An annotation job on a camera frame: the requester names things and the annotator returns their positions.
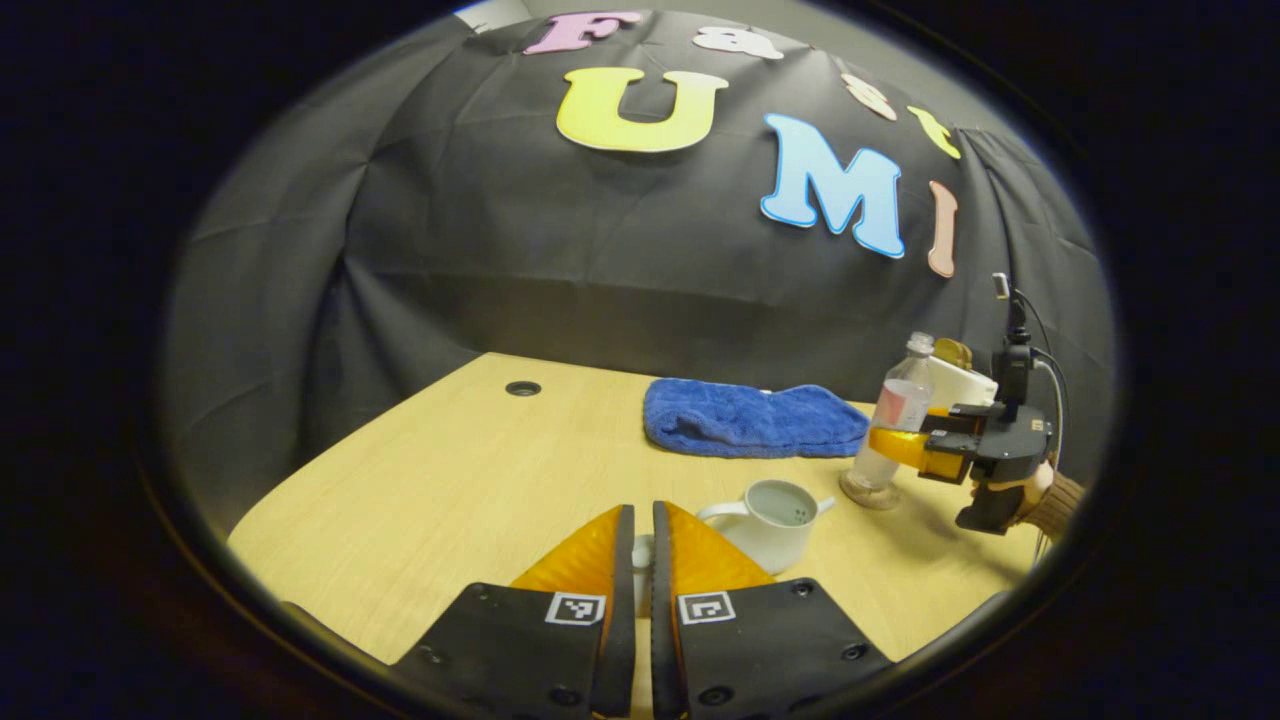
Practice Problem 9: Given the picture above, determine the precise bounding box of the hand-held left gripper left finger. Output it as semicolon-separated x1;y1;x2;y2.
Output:
388;503;638;719

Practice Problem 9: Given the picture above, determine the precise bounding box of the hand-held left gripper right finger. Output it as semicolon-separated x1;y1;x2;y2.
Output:
650;500;896;719

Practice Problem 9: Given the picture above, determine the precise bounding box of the clear plastic water bottle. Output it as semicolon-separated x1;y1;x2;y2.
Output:
840;332;938;511

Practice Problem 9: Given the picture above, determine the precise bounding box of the round wooden coaster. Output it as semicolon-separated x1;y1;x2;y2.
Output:
840;470;903;512

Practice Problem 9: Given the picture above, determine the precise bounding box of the white teacup with spout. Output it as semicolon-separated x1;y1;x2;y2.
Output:
697;479;837;576

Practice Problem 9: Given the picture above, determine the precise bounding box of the white toaster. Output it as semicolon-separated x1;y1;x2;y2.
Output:
925;352;999;409

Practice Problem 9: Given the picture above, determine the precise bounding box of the blue towel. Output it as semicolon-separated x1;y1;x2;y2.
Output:
643;377;871;459

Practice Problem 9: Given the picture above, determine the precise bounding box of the black backdrop cloth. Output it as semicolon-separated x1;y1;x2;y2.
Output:
160;8;1116;536

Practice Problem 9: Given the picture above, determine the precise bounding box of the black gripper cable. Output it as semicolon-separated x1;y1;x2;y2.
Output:
992;272;1071;466

